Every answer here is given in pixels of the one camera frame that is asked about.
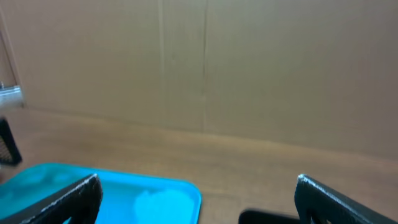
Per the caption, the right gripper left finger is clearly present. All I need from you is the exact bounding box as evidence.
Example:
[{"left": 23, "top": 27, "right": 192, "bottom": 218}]
[{"left": 1, "top": 174, "right": 103, "bottom": 224}]

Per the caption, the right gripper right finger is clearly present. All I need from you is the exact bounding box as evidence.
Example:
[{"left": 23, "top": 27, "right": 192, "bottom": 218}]
[{"left": 294, "top": 174, "right": 397, "bottom": 224}]

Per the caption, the teal plastic tray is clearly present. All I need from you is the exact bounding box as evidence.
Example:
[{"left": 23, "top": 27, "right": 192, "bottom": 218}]
[{"left": 1, "top": 163, "right": 202, "bottom": 224}]

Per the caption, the black plastic tray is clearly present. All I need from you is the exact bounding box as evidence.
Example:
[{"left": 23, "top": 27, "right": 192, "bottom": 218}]
[{"left": 238, "top": 209, "right": 300, "bottom": 224}]

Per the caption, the black mesh object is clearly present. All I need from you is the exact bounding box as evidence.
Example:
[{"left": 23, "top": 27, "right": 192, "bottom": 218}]
[{"left": 1, "top": 118, "right": 22, "bottom": 166}]

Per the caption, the silver metal bracket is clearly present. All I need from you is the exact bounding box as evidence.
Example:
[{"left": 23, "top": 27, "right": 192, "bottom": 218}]
[{"left": 0, "top": 82, "right": 24, "bottom": 110}]

